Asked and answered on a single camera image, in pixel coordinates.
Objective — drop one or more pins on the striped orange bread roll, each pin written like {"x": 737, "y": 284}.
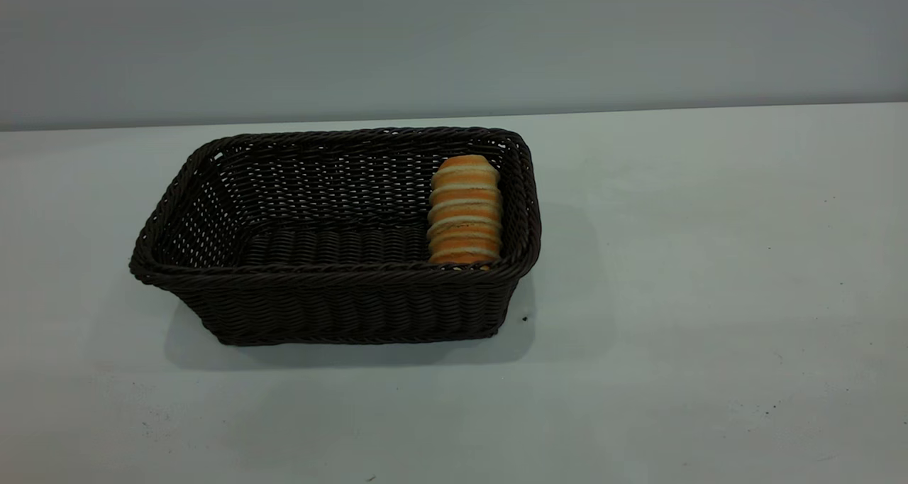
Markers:
{"x": 464, "y": 214}

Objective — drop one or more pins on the dark brown woven basket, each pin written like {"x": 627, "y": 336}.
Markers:
{"x": 340, "y": 306}

